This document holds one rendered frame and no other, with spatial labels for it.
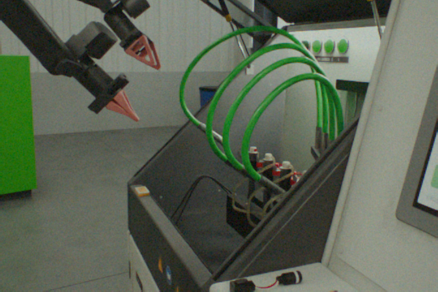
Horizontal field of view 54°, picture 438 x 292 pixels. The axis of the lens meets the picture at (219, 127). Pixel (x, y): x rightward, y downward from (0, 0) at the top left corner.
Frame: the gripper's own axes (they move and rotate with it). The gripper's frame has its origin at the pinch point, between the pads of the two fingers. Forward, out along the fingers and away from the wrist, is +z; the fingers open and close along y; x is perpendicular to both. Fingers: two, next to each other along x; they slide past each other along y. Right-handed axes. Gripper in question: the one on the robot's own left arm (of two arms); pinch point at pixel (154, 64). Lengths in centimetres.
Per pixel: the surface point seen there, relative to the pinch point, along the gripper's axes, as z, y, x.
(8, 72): -171, 214, 128
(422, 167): 57, -43, -26
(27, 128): -132, 234, 154
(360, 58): 35, 6, -42
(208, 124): 25.9, -17.7, -2.8
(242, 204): 44.0, -2.9, 5.6
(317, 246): 58, -28, -5
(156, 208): 30.4, -2.4, 23.8
